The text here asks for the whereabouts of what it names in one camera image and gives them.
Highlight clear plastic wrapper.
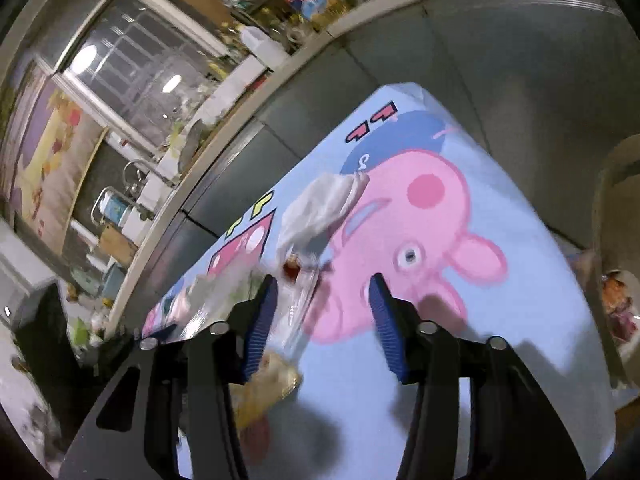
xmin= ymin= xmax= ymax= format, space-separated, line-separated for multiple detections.
xmin=167 ymin=254 xmax=320 ymax=361

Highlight yellow snack wrapper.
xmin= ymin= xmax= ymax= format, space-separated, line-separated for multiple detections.
xmin=230 ymin=351 xmax=303 ymax=431

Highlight white tissue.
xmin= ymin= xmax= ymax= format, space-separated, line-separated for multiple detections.
xmin=277 ymin=172 xmax=370 ymax=261

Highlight beige trash bin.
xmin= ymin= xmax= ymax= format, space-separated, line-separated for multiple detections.
xmin=592 ymin=134 xmax=639 ymax=387

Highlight kitchen window with grille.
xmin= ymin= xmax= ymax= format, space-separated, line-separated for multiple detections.
xmin=51 ymin=0 xmax=238 ymax=153

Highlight grey kitchen cabinets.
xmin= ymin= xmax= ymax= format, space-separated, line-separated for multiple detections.
xmin=106 ymin=0 xmax=640 ymax=336

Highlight blue kettle jug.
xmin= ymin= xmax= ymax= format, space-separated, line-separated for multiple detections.
xmin=90 ymin=186 xmax=134 ymax=229

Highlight chrome sink faucet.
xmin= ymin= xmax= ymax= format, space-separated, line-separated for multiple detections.
xmin=122 ymin=159 xmax=175 ymax=200

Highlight blue cartoon pig tablecloth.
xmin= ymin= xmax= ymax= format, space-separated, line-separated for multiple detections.
xmin=171 ymin=82 xmax=615 ymax=479

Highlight white plastic jug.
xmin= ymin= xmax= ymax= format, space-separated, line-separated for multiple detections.
xmin=239 ymin=25 xmax=290 ymax=72

